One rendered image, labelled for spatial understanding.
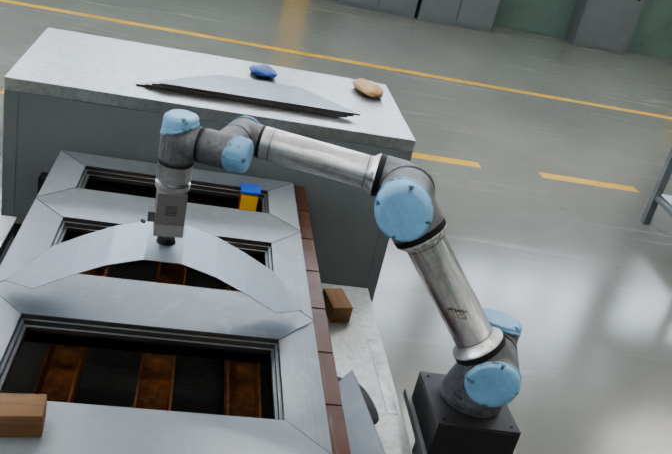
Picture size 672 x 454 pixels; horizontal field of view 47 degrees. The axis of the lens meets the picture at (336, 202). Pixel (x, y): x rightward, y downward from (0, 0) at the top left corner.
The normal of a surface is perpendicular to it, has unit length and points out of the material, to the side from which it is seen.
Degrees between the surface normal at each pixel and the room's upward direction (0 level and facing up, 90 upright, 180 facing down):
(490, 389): 91
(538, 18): 90
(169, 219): 90
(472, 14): 90
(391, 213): 80
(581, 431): 0
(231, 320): 0
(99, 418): 0
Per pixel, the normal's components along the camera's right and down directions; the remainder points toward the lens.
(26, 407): 0.20, -0.88
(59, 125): 0.11, 0.45
